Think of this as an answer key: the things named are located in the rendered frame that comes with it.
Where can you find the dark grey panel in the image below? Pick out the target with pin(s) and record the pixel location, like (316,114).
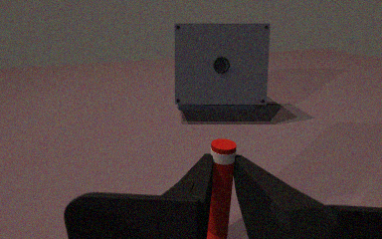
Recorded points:
(221,67)

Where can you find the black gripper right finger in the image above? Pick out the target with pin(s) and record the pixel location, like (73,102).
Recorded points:
(272,209)

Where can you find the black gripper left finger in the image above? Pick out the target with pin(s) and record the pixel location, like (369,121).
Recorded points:
(182,212)

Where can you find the dark red peg with white band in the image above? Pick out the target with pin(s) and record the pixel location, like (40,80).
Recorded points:
(223,152)

